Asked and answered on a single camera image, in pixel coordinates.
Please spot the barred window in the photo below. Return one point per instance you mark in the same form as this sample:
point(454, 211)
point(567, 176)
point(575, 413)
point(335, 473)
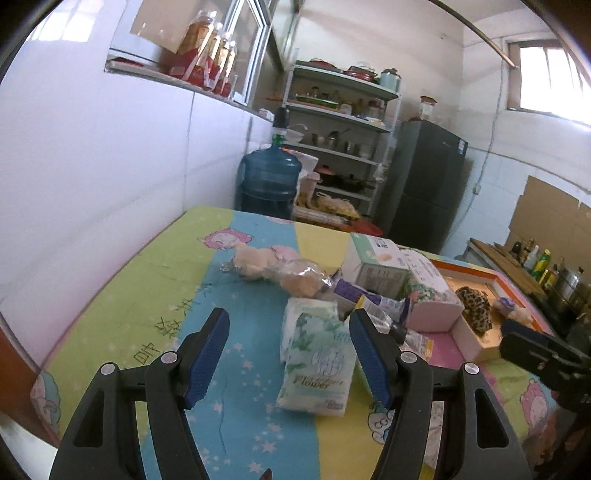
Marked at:
point(549, 74)

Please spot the white metal shelf rack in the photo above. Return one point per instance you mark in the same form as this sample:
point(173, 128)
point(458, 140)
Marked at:
point(341, 120)

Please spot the blue water jug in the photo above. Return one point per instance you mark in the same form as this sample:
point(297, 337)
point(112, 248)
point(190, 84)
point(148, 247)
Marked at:
point(268, 180)

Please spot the sliding glass window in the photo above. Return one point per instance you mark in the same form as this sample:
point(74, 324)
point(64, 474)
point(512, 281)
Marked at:
point(240, 41)

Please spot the cardboard sheet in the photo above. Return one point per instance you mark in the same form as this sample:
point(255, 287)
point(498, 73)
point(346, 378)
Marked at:
point(585, 235)
point(540, 212)

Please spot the green yellow bottle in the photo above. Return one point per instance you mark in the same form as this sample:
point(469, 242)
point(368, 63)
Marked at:
point(545, 264)

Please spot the dark grey fridge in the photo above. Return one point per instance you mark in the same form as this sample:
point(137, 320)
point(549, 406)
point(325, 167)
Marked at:
point(425, 184)

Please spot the yellow oil bottle red label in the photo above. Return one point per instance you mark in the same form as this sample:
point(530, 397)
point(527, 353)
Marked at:
point(196, 44)
point(227, 64)
point(216, 57)

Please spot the glass jar with red lid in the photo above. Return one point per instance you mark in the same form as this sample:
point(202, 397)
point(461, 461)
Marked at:
point(427, 108)

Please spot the wooden cutting board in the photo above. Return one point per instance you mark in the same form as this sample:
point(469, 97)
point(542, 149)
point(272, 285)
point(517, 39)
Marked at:
point(503, 265)

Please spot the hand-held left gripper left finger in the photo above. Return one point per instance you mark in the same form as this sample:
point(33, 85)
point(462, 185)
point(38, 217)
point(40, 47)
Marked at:
point(203, 364)

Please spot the pink floral tissue box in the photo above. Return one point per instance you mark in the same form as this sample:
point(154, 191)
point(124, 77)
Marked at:
point(429, 281)

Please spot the white bowl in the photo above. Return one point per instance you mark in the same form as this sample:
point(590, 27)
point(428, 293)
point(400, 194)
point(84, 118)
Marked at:
point(294, 134)

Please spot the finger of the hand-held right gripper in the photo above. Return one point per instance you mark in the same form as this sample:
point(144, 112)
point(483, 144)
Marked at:
point(526, 344)

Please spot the leopard print cloth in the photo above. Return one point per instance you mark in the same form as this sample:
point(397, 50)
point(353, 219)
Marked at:
point(475, 309)

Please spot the snack packet with black band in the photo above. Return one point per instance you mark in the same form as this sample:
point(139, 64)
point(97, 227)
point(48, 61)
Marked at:
point(383, 307)

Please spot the red plastic basket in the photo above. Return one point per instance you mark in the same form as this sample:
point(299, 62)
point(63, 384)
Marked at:
point(364, 227)

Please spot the steel cooking pot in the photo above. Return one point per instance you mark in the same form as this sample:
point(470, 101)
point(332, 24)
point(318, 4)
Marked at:
point(570, 282)

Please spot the white plastic bottle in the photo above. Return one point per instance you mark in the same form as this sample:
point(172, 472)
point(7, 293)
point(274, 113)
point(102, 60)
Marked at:
point(533, 257)

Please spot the purple tube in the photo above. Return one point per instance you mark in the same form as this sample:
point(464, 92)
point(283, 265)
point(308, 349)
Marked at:
point(348, 290)

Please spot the teal floral tissue pack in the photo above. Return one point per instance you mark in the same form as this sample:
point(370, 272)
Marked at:
point(314, 323)

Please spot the green white carton box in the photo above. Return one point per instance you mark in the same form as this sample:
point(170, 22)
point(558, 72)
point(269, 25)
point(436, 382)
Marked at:
point(374, 258)

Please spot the white green floral tissue pack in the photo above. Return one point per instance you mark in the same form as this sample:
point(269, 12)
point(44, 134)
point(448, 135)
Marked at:
point(318, 381)

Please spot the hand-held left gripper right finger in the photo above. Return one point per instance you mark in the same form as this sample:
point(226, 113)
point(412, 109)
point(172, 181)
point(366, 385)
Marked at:
point(374, 364)

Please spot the red enamel pot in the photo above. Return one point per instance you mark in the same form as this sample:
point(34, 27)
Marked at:
point(362, 71)

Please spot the dark sauce bottle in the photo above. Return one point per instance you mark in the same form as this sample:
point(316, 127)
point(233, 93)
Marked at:
point(518, 249)

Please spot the yellow plastic bag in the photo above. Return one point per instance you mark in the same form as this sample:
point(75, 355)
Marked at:
point(334, 205)

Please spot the clear bag of bread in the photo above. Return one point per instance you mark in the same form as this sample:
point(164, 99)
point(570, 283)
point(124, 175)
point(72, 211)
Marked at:
point(249, 261)

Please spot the red lidded cooking pot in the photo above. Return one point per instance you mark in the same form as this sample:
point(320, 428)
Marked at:
point(325, 173)

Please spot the bagged plush with purple patch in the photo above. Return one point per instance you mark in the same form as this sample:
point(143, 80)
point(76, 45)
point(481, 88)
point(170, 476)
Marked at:
point(515, 316)

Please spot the orange rimmed box tray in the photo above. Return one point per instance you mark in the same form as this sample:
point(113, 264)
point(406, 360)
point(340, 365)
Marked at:
point(461, 268)

